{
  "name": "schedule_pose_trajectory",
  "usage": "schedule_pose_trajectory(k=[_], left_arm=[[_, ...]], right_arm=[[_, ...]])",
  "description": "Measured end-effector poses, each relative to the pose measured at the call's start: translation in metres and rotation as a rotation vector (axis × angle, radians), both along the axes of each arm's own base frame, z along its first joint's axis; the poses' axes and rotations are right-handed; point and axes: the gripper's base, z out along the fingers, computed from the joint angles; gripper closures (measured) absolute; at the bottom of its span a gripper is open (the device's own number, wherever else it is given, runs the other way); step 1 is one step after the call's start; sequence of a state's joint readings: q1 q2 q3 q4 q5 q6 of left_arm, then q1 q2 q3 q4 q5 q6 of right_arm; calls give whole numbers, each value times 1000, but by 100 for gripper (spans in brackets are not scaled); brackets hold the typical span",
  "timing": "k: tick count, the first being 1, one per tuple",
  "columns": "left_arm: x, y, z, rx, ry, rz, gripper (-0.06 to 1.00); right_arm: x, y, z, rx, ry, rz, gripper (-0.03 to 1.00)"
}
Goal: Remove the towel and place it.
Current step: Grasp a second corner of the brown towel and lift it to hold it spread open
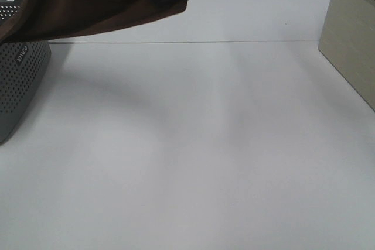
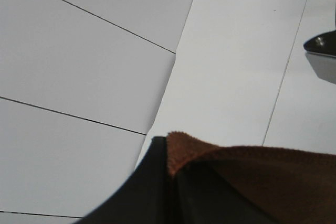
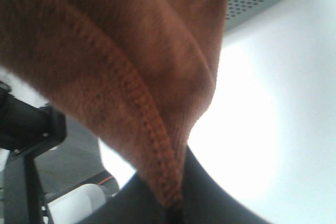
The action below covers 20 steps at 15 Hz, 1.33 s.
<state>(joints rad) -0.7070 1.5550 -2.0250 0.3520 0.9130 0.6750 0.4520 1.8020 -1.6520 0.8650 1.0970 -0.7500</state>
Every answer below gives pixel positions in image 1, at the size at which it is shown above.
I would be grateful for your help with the beige fabric storage box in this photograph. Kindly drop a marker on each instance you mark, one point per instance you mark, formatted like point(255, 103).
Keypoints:
point(347, 41)

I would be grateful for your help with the grey perforated plastic basket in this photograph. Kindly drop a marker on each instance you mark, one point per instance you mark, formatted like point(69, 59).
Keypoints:
point(23, 65)

